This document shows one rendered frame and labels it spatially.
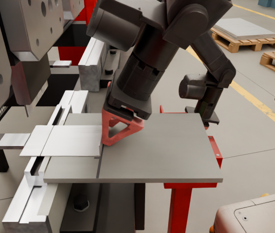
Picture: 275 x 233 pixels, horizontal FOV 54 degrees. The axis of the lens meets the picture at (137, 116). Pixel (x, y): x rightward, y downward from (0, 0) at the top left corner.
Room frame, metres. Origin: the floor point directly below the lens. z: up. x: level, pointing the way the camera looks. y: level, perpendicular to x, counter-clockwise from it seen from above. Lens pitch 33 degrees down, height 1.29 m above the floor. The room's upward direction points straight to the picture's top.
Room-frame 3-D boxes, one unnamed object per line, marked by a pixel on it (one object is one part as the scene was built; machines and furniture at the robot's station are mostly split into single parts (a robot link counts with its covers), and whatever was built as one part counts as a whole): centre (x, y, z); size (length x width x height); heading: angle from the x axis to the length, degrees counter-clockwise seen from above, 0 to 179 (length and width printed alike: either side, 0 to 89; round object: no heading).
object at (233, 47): (4.34, -1.60, 0.07); 1.20 x 0.82 x 0.14; 12
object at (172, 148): (0.37, 0.01, 1.00); 0.26 x 0.18 x 0.01; 90
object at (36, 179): (0.39, 0.15, 0.99); 0.20 x 0.03 x 0.03; 0
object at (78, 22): (1.72, 0.54, 0.81); 0.64 x 0.08 x 0.14; 90
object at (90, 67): (1.63, 0.16, 0.92); 1.68 x 0.06 x 0.10; 0
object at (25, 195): (0.43, 0.15, 0.92); 0.39 x 0.06 x 0.10; 0
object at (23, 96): (0.37, 0.15, 1.13); 0.10 x 0.02 x 0.10; 0
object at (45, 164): (0.36, 0.14, 0.99); 0.14 x 0.01 x 0.03; 0
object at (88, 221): (0.41, 0.10, 0.89); 0.30 x 0.05 x 0.03; 0
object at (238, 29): (4.34, -1.60, 0.17); 1.01 x 0.64 x 0.06; 12
